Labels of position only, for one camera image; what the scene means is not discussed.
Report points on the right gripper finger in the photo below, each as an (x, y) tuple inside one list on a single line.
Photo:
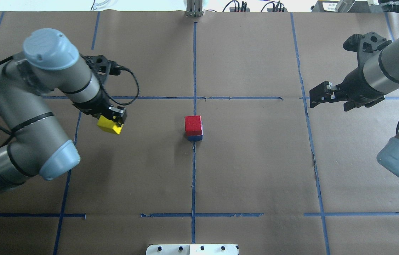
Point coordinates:
[(316, 99), (325, 87)]

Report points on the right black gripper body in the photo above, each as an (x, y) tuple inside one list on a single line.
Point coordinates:
[(358, 86)]

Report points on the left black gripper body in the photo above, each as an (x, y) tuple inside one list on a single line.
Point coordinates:
[(92, 105)]

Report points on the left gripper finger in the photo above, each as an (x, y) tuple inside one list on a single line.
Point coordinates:
[(118, 114), (107, 115)]

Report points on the yellow wooden cube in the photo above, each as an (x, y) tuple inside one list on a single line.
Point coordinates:
[(109, 126)]

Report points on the red wooden cube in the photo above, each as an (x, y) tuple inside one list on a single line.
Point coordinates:
[(193, 126)]

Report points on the blue wooden cube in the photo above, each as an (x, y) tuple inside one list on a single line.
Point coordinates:
[(194, 138)]

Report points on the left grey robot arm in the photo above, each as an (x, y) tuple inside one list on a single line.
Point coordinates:
[(37, 144)]

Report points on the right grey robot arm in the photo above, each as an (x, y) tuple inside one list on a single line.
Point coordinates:
[(364, 133)]

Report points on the small metal cup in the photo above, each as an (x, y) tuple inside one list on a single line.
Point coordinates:
[(344, 6)]

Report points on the aluminium frame post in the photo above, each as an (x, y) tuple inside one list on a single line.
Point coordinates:
[(194, 8)]

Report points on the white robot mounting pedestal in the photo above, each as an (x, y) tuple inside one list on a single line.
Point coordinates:
[(193, 249)]

